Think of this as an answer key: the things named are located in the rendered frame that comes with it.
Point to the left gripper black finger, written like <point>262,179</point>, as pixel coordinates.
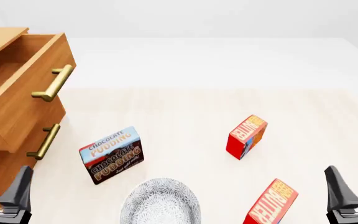
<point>19,191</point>

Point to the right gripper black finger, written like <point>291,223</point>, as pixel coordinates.
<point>340,191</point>

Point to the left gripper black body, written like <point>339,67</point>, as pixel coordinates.
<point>8,218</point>

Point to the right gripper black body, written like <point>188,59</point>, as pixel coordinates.
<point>353,218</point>

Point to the closed wooden drawer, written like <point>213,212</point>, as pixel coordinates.
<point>26,144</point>

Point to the red butter box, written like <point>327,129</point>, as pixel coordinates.
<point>272,203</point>
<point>244,137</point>

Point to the open wooden drawer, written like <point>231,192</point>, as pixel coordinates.
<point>14,112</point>

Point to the chocolate pudding box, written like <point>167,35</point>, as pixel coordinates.
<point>113,155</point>

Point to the white patterned bowl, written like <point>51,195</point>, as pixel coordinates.
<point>160,203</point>

